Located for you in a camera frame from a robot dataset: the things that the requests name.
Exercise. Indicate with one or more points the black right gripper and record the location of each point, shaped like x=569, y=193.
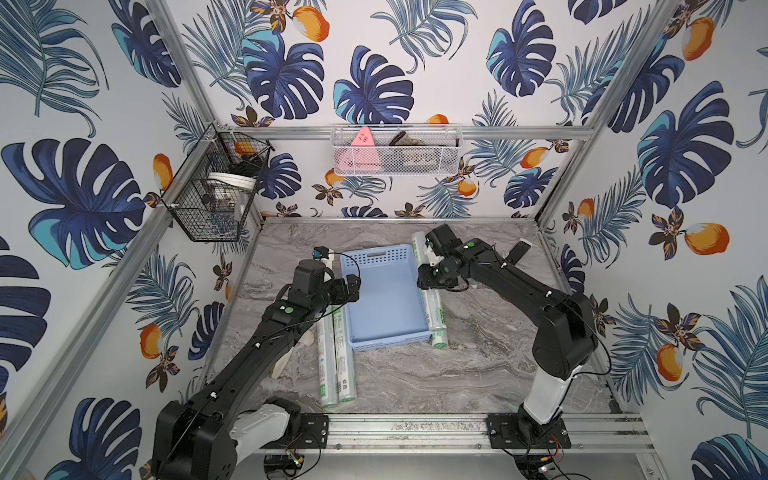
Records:
x=424, y=279

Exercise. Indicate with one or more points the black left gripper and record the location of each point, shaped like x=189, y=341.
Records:
x=349, y=288

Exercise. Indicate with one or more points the plastic wrap roll red label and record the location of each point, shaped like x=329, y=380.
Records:
x=436, y=319

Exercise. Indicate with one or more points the plastic wrap roll barcode label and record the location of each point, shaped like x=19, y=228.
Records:
x=345, y=371

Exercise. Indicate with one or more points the plastic wrap roll green text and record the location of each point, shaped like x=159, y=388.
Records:
x=329, y=396

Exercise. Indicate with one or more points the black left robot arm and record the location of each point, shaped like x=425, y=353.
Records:
x=193, y=440

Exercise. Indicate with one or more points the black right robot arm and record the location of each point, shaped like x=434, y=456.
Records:
x=565, y=336

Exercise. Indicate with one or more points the light blue plastic basket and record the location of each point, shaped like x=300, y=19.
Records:
x=391, y=309

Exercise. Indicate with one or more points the dark item in white basket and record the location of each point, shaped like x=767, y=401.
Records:
x=406, y=154

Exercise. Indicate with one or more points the pink triangular item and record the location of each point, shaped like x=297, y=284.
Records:
x=360, y=157

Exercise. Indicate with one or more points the white wire wall basket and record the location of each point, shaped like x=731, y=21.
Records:
x=343, y=135

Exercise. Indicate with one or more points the white container in wire basket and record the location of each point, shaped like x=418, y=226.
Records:
x=229, y=192

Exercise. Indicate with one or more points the black wire wall basket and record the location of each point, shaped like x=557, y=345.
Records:
x=189, y=200

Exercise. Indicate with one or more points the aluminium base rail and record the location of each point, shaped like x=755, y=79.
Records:
x=469, y=434

